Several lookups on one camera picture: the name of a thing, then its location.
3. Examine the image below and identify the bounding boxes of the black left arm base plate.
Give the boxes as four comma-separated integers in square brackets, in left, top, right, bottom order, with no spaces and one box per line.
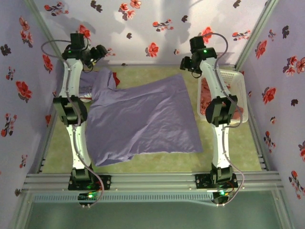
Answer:
[68,175,112,191]

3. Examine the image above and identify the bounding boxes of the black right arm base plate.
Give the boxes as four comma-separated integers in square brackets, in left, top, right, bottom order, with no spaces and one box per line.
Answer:
[194,173,239,190]

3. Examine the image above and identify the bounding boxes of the plain purple t-shirt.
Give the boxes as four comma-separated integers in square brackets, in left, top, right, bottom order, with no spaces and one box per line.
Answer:
[85,68,204,167]

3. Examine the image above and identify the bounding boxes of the pink crumpled t-shirt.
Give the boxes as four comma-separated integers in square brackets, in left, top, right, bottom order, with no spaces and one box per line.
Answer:
[200,78,244,120]

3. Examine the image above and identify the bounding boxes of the left arm grey cable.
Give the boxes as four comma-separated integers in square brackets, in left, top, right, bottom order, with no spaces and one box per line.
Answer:
[41,39,104,208]

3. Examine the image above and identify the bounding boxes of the grey slotted cable duct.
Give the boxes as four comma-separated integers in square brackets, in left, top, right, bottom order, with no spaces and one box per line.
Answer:
[32,193,214,204]

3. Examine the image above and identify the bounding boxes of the aluminium corner post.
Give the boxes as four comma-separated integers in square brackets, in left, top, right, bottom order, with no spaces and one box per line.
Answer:
[234,0,279,70]
[23,0,70,70]

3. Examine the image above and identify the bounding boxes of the white plastic basket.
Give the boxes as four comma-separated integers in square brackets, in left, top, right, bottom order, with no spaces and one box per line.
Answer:
[197,69,250,128]

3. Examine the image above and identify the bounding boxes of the purple t-shirt with white print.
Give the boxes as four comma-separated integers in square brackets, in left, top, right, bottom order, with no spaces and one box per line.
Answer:
[78,71,96,95]

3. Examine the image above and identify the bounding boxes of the aluminium side rail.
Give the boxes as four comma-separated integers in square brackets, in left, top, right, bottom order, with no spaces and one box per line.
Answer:
[35,69,70,173]
[238,69,270,171]

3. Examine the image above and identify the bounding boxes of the control board with green light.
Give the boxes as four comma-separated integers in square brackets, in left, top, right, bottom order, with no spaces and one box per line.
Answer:
[211,189,234,207]
[78,191,100,208]

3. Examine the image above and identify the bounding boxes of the red folded t-shirt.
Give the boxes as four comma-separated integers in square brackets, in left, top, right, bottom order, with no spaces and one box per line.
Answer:
[82,71,121,103]

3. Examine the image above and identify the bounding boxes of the long aluminium mounting rail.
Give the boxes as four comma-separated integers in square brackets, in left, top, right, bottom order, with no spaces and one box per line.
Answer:
[22,171,284,192]

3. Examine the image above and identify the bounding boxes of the thin aluminium wall bar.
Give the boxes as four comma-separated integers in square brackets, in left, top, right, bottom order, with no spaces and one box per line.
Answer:
[95,62,236,68]

